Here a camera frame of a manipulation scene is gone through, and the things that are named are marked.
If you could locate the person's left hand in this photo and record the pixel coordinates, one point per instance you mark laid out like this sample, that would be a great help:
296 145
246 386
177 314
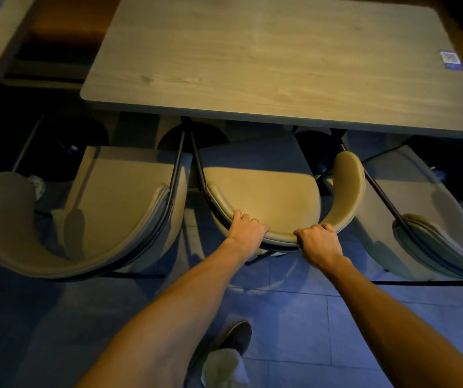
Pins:
244 235

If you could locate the person's right hand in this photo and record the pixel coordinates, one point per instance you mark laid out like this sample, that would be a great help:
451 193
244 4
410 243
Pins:
320 248

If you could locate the person's right fingers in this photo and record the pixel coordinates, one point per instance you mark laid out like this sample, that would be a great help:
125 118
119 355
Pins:
315 231

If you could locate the person's left fingers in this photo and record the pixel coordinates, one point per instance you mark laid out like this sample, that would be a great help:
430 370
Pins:
251 223

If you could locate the beige padded chair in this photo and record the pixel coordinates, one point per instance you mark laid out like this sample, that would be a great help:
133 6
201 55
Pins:
106 197
259 189
413 189

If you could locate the person's left forearm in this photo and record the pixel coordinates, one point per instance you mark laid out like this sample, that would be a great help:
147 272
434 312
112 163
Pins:
175 319

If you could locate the person's right forearm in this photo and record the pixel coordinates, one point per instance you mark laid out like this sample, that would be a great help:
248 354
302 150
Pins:
397 331

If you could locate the person's dark shoe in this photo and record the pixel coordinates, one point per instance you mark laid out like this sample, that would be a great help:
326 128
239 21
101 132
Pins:
235 339

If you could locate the person's light trouser leg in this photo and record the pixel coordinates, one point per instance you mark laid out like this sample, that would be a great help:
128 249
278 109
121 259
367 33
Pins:
224 369

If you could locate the crumpled white paper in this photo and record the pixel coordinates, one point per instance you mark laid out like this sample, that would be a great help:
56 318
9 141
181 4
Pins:
37 187

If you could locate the blue and white sticker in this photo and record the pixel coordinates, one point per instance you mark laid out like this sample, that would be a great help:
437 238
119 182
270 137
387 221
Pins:
451 60

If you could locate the black round pedestal base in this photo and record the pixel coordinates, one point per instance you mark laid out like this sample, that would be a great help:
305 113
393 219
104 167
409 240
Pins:
211 137

